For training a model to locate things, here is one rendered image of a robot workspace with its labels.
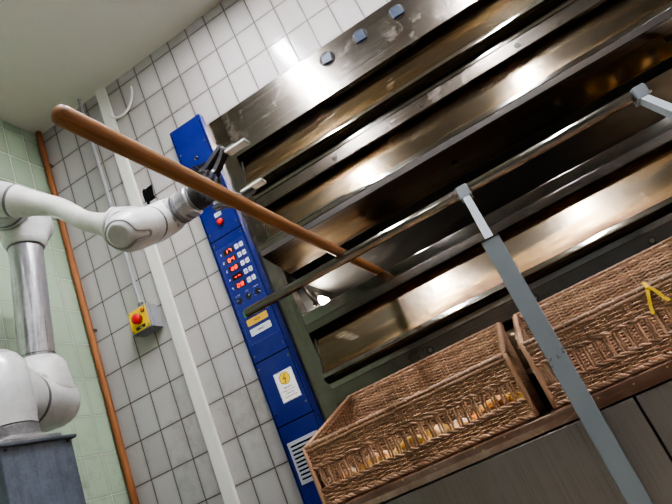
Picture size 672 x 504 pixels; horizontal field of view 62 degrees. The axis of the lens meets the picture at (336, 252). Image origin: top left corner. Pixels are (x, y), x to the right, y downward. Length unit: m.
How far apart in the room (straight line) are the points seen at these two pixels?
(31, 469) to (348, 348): 0.98
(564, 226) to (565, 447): 0.81
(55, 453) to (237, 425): 0.71
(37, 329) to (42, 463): 0.46
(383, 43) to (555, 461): 1.56
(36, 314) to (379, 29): 1.54
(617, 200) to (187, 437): 1.68
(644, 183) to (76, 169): 2.30
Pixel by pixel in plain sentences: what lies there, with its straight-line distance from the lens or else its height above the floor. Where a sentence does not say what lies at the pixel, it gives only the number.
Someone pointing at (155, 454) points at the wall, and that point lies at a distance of 2.36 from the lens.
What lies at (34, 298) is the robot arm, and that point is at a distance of 1.96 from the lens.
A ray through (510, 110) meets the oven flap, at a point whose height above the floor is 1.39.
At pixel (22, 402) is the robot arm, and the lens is 1.67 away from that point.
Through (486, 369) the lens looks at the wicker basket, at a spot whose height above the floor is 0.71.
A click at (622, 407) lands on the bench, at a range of 1.28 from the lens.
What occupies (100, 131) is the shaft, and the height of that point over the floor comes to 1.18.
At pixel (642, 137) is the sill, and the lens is 1.97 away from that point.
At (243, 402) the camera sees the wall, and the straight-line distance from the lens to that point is 2.13.
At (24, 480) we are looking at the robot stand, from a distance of 1.58.
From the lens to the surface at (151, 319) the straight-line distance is 2.30.
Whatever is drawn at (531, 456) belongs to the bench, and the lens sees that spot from 1.29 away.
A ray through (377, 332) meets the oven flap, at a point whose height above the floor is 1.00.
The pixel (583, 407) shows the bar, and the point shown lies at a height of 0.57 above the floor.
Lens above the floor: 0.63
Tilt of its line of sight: 20 degrees up
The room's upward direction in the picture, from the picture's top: 24 degrees counter-clockwise
